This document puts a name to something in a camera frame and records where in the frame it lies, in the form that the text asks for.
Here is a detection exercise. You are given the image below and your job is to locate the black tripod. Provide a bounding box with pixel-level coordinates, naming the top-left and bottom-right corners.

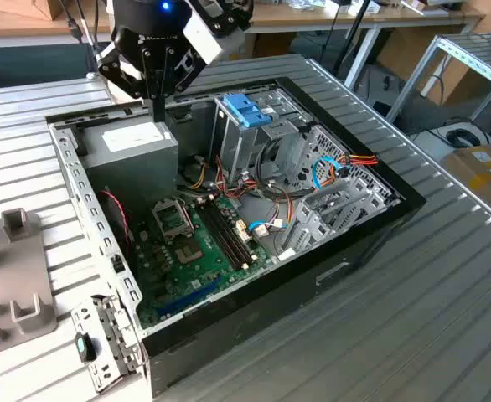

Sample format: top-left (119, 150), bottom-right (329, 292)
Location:
top-left (332, 0), bottom-right (373, 77)

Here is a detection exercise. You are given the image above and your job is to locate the black cable with connector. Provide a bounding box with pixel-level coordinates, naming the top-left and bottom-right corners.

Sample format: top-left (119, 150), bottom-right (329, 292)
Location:
top-left (59, 0), bottom-right (104, 58)

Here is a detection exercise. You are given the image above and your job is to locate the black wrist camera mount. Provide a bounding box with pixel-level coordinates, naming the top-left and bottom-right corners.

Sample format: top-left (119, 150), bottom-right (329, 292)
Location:
top-left (194, 0), bottom-right (256, 35)

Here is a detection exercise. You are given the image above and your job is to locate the metal slat shelf frame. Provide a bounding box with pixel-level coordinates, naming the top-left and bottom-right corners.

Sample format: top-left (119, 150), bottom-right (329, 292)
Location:
top-left (385, 32), bottom-right (491, 126)

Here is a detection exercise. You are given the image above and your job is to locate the beige power connector socket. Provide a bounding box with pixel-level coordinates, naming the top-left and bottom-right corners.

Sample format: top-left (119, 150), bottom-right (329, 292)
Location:
top-left (235, 219), bottom-right (251, 245)

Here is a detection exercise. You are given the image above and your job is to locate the blue SATA wire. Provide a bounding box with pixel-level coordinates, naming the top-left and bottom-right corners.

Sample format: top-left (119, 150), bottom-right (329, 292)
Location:
top-left (311, 155), bottom-right (348, 192)

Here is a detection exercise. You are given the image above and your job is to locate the red black fan wire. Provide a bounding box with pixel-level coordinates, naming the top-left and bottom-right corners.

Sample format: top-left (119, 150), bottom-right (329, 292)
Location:
top-left (101, 189), bottom-right (132, 253)

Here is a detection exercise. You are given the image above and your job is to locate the green motherboard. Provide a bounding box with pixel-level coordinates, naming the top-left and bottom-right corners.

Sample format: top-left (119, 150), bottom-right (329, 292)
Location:
top-left (132, 194), bottom-right (271, 330)

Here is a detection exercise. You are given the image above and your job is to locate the black cable coil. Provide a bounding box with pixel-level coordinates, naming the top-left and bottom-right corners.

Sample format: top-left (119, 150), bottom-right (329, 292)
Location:
top-left (445, 128), bottom-right (483, 149)

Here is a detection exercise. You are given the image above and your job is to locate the grey power supply unit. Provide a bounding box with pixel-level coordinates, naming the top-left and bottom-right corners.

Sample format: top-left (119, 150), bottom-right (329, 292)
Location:
top-left (77, 115), bottom-right (180, 219)

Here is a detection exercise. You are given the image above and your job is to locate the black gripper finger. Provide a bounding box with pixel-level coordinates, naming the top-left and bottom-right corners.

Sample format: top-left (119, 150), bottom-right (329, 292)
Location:
top-left (158, 44), bottom-right (207, 123)
top-left (97, 41), bottom-right (161, 123)

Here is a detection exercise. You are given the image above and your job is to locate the grey parts rack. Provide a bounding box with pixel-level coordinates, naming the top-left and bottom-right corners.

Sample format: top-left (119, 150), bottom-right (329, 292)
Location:
top-left (0, 208), bottom-right (58, 361)

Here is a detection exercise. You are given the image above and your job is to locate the black RAM slot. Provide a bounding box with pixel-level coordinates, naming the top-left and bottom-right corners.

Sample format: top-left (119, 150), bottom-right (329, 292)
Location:
top-left (208, 203), bottom-right (251, 268)
top-left (202, 204), bottom-right (246, 271)
top-left (213, 202), bottom-right (256, 265)
top-left (197, 204), bottom-right (241, 272)

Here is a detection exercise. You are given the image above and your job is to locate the CPU socket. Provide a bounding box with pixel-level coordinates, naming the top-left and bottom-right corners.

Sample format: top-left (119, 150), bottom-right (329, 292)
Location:
top-left (176, 244), bottom-right (205, 268)

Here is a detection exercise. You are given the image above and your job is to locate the metal socket cover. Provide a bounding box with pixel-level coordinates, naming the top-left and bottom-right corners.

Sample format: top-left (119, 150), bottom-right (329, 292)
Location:
top-left (151, 198), bottom-right (196, 245)

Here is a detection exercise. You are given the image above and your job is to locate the grey metal drive cage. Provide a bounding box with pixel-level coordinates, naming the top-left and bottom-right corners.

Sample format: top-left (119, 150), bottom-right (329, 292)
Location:
top-left (209, 90), bottom-right (313, 185)

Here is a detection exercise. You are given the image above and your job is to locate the silver metal disk bay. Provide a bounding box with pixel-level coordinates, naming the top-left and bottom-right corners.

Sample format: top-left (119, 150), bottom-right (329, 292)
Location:
top-left (279, 175), bottom-right (397, 260)

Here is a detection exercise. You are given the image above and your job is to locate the black open PC case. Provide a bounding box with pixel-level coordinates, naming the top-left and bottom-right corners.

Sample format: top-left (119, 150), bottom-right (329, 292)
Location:
top-left (45, 76), bottom-right (427, 399)

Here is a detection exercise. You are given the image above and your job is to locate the brown cardboard panel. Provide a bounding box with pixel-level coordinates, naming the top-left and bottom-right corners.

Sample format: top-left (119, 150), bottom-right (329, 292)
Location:
top-left (375, 24), bottom-right (481, 106)

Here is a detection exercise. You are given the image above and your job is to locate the blue plastic disk carrier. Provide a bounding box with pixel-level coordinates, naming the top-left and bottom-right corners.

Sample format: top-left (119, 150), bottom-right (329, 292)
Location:
top-left (223, 92), bottom-right (263, 129)

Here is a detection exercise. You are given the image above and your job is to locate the red yellow power wire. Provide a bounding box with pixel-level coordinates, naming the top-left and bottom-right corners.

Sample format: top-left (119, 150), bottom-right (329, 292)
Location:
top-left (336, 153), bottom-right (380, 179)

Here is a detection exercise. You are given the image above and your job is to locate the red wire bundle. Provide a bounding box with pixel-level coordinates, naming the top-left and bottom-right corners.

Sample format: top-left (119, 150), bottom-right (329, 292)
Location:
top-left (214, 155), bottom-right (293, 219)

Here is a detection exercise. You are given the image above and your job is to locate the small cardboard box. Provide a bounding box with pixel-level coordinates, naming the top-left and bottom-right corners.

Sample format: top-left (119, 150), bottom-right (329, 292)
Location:
top-left (46, 0), bottom-right (77, 21)

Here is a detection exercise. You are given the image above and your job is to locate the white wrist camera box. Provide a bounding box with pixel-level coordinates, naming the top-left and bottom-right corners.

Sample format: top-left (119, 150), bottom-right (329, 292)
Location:
top-left (181, 11), bottom-right (247, 66)

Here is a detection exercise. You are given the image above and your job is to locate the yellow wire bundle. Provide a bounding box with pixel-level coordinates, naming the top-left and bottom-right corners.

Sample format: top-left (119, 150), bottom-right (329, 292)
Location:
top-left (189, 162), bottom-right (209, 190)

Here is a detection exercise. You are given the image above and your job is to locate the cardboard box with labels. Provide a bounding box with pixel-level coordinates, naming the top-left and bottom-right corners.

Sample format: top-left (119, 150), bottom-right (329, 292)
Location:
top-left (440, 144), bottom-right (491, 229)

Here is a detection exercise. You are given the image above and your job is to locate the blue expansion slot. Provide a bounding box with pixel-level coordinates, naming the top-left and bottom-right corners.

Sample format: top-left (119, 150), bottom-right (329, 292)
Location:
top-left (157, 274), bottom-right (224, 319)

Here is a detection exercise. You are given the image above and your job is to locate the blue wire with white plug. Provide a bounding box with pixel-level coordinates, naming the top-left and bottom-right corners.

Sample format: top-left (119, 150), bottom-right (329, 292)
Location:
top-left (247, 220), bottom-right (291, 239)

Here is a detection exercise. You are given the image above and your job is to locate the silver expansion card retainer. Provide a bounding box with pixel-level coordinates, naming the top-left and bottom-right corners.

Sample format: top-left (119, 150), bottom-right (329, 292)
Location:
top-left (70, 292), bottom-right (147, 394)

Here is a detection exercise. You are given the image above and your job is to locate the black latch with teal tab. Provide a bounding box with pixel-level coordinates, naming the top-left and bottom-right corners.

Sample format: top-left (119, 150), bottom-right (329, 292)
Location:
top-left (74, 332), bottom-right (98, 363)

